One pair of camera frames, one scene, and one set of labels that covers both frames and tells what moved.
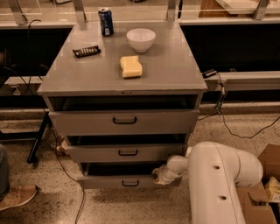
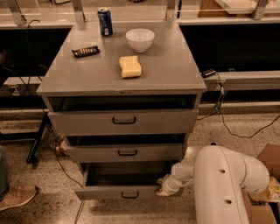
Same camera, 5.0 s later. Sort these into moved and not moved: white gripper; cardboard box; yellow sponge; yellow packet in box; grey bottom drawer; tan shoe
Moved: grey bottom drawer; white gripper
Not moved: tan shoe; yellow sponge; yellow packet in box; cardboard box
